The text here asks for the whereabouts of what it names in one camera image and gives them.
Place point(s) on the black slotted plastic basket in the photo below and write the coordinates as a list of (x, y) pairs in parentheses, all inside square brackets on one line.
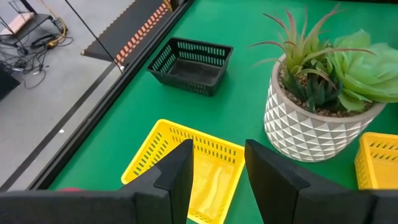
[(192, 71)]

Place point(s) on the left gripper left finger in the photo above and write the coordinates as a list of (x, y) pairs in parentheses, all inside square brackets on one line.
[(155, 202)]

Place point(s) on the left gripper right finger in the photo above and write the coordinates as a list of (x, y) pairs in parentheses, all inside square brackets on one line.
[(295, 205)]

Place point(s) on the black floor mat orange edge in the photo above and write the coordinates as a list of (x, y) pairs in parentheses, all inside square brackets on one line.
[(124, 28)]

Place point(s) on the light green artificial succulent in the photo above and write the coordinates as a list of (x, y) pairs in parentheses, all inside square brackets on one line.
[(367, 74)]

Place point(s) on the dark green artificial succulent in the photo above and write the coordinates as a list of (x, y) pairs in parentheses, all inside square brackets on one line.
[(317, 90)]

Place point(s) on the black metal cart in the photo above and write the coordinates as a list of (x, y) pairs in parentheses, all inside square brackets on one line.
[(37, 21)]

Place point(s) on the yellow slotted plastic basket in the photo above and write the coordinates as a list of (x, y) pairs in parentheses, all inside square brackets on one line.
[(379, 168), (214, 174)]

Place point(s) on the thin black slanted pole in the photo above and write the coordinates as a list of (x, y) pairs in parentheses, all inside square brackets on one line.
[(94, 34)]

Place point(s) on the white grey triangle-pattern pot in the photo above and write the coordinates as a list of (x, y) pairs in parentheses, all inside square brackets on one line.
[(298, 133)]

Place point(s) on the red slotted plastic basket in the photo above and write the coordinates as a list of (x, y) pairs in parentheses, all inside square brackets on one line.
[(70, 188)]

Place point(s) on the light wooden board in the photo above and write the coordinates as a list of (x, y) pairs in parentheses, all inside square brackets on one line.
[(17, 23)]

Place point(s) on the red-tipped spiky artificial plant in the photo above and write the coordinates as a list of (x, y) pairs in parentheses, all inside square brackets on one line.
[(300, 49)]

